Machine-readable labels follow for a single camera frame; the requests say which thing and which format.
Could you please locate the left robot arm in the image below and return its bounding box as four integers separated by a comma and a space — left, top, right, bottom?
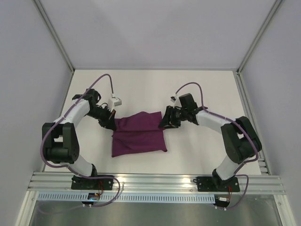
40, 89, 122, 189

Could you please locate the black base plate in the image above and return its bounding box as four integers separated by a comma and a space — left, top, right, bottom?
193, 176, 240, 193
71, 176, 113, 191

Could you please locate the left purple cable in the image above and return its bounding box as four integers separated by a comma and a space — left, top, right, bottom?
40, 73, 121, 209

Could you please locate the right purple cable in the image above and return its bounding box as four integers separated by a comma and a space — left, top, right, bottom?
174, 81, 259, 211

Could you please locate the aluminium frame post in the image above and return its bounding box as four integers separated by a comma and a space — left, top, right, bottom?
31, 0, 75, 73
236, 0, 284, 75

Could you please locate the purple surgical drape cloth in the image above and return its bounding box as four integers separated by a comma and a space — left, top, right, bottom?
111, 112, 167, 158

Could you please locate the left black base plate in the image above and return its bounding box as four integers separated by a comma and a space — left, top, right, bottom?
71, 176, 113, 191

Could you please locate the left aluminium frame post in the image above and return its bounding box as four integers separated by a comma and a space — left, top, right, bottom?
31, 0, 75, 73

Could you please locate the right aluminium frame post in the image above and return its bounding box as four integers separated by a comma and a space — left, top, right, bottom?
236, 0, 284, 75

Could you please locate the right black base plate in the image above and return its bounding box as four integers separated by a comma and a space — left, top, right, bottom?
193, 176, 240, 193

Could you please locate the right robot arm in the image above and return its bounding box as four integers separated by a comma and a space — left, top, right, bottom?
159, 93, 262, 191

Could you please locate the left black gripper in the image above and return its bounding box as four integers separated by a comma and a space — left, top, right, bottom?
86, 105, 116, 130

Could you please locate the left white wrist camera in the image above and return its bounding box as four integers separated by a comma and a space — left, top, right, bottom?
108, 97, 122, 111

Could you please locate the white slotted cable duct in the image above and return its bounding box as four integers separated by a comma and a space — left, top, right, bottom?
37, 192, 215, 204

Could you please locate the purple cable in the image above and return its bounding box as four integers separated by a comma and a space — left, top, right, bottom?
174, 81, 259, 211
40, 73, 121, 209

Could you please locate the aluminium mounting rail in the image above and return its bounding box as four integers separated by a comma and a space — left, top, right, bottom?
27, 172, 285, 195

